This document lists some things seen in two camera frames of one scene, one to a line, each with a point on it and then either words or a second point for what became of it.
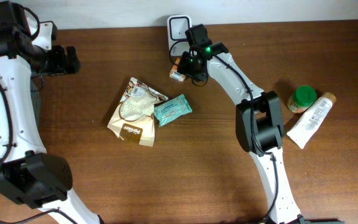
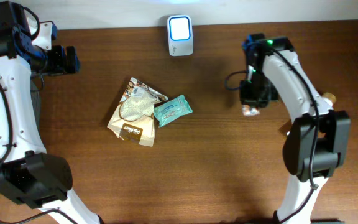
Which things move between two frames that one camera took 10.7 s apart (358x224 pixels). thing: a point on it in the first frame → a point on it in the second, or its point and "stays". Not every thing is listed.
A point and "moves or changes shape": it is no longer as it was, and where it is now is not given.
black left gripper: x=59 y=66 stays
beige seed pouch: x=133 y=120 stays
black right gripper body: x=191 y=65 → x=258 y=89
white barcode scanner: x=177 y=26 stays
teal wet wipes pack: x=171 y=109 stays
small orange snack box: x=174 y=74 moves or changes shape
